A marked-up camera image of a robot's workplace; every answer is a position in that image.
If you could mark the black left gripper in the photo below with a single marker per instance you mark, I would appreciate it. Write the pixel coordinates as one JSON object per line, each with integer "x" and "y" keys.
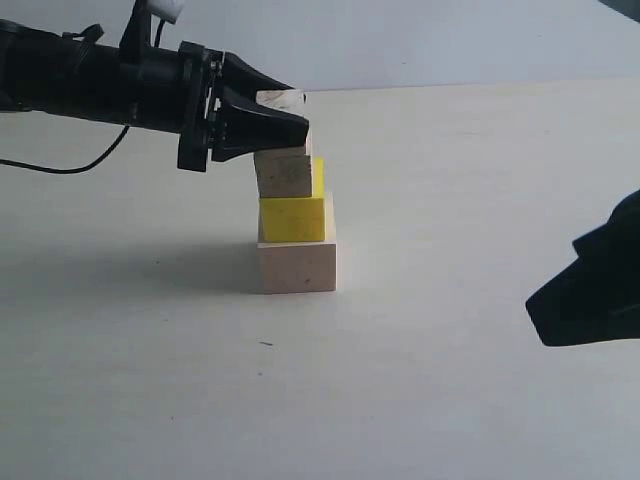
{"x": 174, "y": 91}

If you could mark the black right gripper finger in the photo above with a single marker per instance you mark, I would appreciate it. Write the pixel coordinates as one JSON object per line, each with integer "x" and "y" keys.
{"x": 586, "y": 304}
{"x": 608, "y": 256}

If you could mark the small white wooden cube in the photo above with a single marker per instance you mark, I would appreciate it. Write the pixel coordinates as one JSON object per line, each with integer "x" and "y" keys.
{"x": 288, "y": 101}

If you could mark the medium wooden cube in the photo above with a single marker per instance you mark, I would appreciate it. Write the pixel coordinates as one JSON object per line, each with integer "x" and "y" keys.
{"x": 284, "y": 173}

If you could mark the yellow cube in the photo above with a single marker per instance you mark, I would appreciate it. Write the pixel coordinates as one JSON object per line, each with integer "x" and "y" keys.
{"x": 296, "y": 219}

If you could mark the large wooden cube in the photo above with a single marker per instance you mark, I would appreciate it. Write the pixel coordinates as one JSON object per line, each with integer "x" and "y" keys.
{"x": 300, "y": 267}

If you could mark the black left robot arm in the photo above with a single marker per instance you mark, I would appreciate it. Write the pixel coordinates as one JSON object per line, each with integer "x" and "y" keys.
{"x": 66, "y": 75}

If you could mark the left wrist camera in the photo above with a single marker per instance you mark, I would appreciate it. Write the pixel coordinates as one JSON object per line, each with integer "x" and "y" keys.
{"x": 150, "y": 17}

